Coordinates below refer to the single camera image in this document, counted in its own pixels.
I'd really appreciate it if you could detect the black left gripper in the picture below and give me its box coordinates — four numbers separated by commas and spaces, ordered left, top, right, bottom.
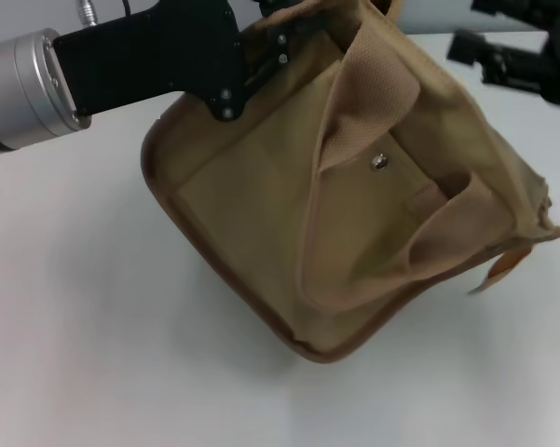
53, 0, 330, 124

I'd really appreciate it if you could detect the khaki canvas food bag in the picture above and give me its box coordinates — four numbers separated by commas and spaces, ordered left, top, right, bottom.
139, 0, 560, 365

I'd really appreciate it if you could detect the metal left gripper cable connector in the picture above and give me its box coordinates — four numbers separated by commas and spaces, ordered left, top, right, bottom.
75, 0, 132, 23

